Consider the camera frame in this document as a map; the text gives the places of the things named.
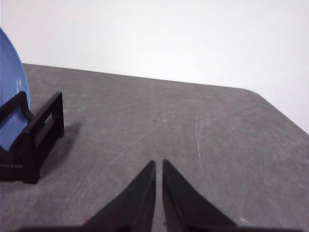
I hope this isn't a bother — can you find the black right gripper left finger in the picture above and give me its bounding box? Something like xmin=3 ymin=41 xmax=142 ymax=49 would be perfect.
xmin=82 ymin=160 xmax=156 ymax=228

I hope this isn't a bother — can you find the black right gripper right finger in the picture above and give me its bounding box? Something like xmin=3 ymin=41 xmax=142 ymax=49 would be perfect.
xmin=162 ymin=159 xmax=239 ymax=228

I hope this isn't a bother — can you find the blue round plate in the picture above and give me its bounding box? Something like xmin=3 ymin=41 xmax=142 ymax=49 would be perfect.
xmin=0 ymin=27 xmax=31 ymax=152

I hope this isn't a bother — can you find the black plastic plate rack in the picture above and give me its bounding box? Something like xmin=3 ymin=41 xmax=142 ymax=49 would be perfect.
xmin=0 ymin=91 xmax=65 ymax=185

